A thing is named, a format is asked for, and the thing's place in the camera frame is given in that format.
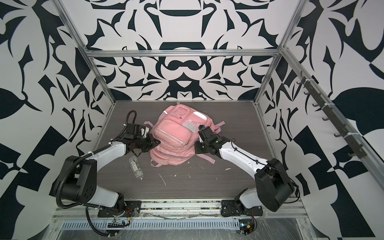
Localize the pink student backpack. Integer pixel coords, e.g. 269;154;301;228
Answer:
144;104;225;168

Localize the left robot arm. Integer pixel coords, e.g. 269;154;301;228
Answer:
53;124;161;212

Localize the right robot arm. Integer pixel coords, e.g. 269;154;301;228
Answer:
195;126;296;212

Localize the clear plastic small case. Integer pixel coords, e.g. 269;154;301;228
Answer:
129;156;144;179

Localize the left electronics board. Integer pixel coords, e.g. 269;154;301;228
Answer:
108;218;131;228

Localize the electronics board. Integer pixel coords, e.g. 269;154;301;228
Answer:
239;219;258;236
108;218;131;228

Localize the right electronics board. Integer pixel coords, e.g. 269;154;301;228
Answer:
239;219;258;236

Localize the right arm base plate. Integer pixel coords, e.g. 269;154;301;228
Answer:
221;200;264;218

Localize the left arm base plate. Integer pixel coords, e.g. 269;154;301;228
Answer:
98;201;142;218

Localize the aluminium front rail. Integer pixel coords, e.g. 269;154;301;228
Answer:
53;197;308;220

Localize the black corrugated cable left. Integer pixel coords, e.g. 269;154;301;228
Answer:
84;206;121;238

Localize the white slotted cable duct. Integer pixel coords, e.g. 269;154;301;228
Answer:
61;219;240;230

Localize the black coat hook rail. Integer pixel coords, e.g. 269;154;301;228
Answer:
298;77;370;159

